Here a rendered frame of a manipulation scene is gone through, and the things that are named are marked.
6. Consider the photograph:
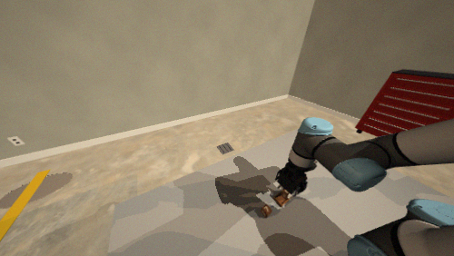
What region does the orange wooden tray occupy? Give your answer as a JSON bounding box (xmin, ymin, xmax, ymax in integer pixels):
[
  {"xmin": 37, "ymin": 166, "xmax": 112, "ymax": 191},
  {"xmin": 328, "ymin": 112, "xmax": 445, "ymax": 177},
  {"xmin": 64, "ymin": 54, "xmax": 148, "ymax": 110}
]
[{"xmin": 273, "ymin": 192, "xmax": 290, "ymax": 207}]

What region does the orange wooden calendar cube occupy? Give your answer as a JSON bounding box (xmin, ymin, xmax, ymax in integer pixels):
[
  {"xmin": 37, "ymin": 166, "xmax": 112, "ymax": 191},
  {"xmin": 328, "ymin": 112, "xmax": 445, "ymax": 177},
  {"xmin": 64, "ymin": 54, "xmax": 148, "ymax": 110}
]
[
  {"xmin": 281, "ymin": 189, "xmax": 289, "ymax": 200},
  {"xmin": 261, "ymin": 204, "xmax": 272, "ymax": 218}
]

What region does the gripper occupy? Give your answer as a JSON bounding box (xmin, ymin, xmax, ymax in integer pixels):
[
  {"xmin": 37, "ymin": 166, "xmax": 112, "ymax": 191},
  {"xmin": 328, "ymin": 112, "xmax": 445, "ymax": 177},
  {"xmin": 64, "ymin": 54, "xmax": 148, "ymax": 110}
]
[{"xmin": 275, "ymin": 158, "xmax": 311, "ymax": 199}]

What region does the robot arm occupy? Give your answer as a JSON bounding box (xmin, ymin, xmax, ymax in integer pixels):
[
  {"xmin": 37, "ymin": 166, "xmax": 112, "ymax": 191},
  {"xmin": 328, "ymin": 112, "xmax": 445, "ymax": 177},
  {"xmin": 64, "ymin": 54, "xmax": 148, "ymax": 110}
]
[{"xmin": 289, "ymin": 117, "xmax": 454, "ymax": 256}]

